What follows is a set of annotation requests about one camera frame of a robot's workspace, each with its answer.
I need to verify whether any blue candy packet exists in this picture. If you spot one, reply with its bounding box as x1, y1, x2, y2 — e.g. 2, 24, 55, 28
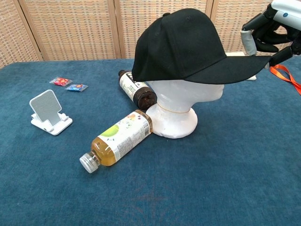
64, 84, 89, 92

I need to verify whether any woven folding screen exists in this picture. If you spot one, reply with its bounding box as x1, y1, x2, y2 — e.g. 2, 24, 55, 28
0, 0, 301, 69

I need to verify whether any yellow rubber band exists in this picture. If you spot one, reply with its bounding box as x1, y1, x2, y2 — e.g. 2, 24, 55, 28
157, 103, 190, 113

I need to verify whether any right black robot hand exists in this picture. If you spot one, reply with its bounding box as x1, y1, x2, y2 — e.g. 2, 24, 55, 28
240, 0, 301, 70

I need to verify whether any white folding phone stand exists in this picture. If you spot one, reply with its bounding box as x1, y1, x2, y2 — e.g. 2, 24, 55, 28
29, 89, 73, 136

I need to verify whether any orange ribbon strap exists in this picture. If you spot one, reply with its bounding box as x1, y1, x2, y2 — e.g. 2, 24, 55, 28
269, 64, 301, 96

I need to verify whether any black baseball cap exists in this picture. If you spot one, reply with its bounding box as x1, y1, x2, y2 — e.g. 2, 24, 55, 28
131, 8, 272, 85

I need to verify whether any red candy packet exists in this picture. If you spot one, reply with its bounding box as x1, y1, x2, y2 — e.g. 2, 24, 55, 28
49, 77, 73, 86

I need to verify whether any dark drink bottle white label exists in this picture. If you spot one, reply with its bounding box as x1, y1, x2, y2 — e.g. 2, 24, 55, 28
118, 70, 158, 112

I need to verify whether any white foam mannequin head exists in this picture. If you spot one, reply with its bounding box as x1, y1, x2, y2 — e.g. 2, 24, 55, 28
145, 80, 225, 139

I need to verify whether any cream spiral notebook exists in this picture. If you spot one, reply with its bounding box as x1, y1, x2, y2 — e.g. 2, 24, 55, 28
225, 52, 257, 82

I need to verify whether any yellow juice bottle fruit label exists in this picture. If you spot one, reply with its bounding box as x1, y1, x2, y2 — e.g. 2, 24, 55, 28
79, 109, 153, 174

